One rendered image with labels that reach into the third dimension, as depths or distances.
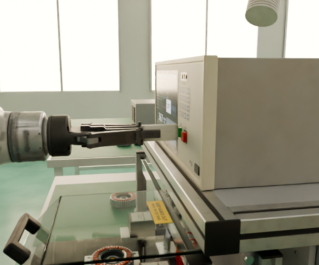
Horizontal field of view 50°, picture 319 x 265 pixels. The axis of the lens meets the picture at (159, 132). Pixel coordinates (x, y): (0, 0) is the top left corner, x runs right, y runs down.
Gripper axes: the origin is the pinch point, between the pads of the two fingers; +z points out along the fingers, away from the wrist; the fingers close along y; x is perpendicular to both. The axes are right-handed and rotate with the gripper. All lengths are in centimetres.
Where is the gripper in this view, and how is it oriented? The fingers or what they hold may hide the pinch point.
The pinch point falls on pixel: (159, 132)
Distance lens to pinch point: 65.4
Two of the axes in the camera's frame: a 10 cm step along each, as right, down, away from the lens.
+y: 1.8, 1.8, -9.7
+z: 9.8, -0.3, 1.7
